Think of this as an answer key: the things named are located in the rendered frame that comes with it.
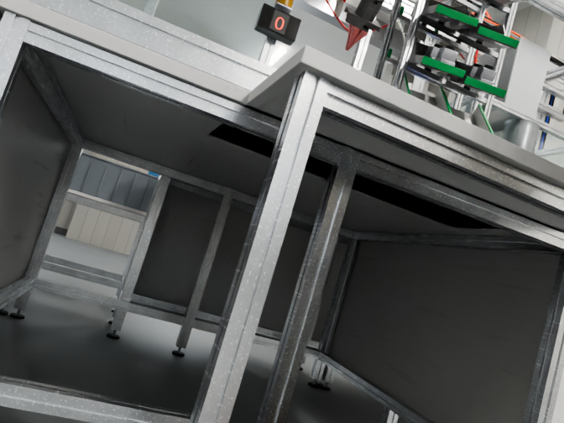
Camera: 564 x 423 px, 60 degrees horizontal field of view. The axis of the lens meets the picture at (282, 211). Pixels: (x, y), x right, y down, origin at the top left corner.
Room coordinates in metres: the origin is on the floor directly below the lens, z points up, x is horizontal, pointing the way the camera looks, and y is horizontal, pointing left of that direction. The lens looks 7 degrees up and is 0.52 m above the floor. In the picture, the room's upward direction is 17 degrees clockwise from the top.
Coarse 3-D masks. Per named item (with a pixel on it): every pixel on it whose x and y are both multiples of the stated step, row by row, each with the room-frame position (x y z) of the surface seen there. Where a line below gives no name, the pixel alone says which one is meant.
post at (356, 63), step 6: (366, 36) 2.48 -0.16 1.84; (360, 42) 2.47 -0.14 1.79; (366, 42) 2.48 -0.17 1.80; (360, 48) 2.47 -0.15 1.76; (366, 48) 2.48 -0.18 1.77; (354, 54) 2.50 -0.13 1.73; (360, 54) 2.48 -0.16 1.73; (354, 60) 2.47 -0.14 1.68; (360, 60) 2.48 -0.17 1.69; (354, 66) 2.47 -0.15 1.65; (360, 66) 2.48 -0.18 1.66
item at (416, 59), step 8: (416, 40) 1.42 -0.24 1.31; (416, 48) 1.41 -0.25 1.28; (424, 48) 1.55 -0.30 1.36; (416, 56) 1.37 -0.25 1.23; (424, 56) 1.31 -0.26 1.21; (416, 64) 1.40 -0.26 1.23; (424, 64) 1.32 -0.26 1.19; (432, 64) 1.32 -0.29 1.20; (440, 64) 1.32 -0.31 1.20; (440, 72) 1.40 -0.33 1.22; (448, 72) 1.33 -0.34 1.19; (456, 72) 1.33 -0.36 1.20; (464, 72) 1.32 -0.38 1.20
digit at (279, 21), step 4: (276, 12) 1.35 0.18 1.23; (280, 12) 1.36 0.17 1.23; (276, 16) 1.35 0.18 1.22; (280, 16) 1.36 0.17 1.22; (284, 16) 1.36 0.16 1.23; (288, 16) 1.36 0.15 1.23; (272, 20) 1.35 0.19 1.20; (276, 20) 1.36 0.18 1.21; (280, 20) 1.36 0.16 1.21; (284, 20) 1.36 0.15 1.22; (288, 20) 1.37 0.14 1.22; (272, 24) 1.35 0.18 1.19; (276, 24) 1.36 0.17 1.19; (280, 24) 1.36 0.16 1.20; (284, 24) 1.36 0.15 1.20; (272, 28) 1.35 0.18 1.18; (276, 28) 1.36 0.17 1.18; (280, 28) 1.36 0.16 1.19; (284, 28) 1.36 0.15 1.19; (280, 32) 1.36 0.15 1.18; (284, 32) 1.37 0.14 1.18
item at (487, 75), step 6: (486, 66) 1.36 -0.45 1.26; (492, 66) 1.36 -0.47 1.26; (480, 72) 1.37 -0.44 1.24; (486, 72) 1.36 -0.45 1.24; (492, 72) 1.36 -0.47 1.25; (474, 78) 1.40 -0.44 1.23; (480, 78) 1.36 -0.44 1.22; (486, 78) 1.37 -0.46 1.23; (492, 78) 1.37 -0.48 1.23; (492, 84) 1.36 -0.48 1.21
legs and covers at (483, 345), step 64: (0, 64) 0.89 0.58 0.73; (128, 64) 0.94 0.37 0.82; (0, 128) 1.12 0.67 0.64; (64, 128) 1.80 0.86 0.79; (256, 128) 1.02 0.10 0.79; (0, 192) 1.32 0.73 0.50; (64, 192) 2.17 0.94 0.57; (448, 192) 1.17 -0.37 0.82; (0, 256) 1.59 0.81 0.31; (320, 256) 1.08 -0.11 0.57; (384, 256) 2.31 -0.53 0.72; (448, 256) 1.86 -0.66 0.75; (512, 256) 1.56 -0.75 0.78; (192, 320) 2.38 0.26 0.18; (384, 320) 2.17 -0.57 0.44; (448, 320) 1.78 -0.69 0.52; (512, 320) 1.50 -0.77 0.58; (0, 384) 0.94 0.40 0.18; (384, 384) 2.05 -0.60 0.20; (448, 384) 1.70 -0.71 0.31; (512, 384) 1.45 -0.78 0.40
